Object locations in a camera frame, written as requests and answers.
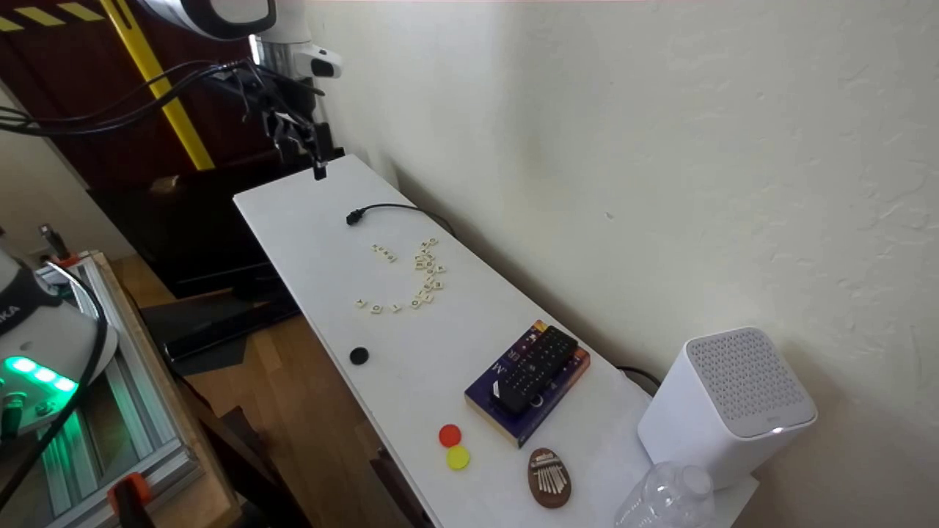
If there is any black speaker cable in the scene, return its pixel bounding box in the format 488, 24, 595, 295
614, 361, 667, 396

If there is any yellow black hazard tape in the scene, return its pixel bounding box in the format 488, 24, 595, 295
0, 0, 105, 35

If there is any orange clamp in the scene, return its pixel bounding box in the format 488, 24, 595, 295
102, 468, 158, 528

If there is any clear plastic bottle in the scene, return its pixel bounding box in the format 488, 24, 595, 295
611, 461, 724, 528

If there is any dark brown cabinet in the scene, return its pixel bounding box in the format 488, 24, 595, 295
0, 0, 325, 200

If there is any black flat floor object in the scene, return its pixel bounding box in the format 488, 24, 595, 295
140, 288, 302, 379

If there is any aluminium frame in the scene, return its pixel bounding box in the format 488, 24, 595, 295
38, 247, 214, 528

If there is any brown oval object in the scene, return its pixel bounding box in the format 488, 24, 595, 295
525, 446, 576, 509

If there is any dark blue electronic box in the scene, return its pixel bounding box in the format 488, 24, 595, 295
462, 316, 594, 450

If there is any white mesh speaker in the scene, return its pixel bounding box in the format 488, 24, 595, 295
633, 326, 823, 492

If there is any black remote control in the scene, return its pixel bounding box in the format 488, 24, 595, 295
484, 323, 582, 417

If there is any yellow pole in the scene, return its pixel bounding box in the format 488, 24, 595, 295
98, 0, 218, 175

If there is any black cable with plug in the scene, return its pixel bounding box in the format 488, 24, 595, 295
343, 195, 426, 229

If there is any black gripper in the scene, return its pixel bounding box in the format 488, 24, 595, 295
262, 91, 333, 184

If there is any white device with green lights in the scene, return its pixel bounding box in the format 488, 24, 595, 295
0, 247, 124, 449

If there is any black low bench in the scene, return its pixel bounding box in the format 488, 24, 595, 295
88, 144, 325, 298

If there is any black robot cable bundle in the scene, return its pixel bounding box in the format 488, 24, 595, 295
0, 54, 302, 141

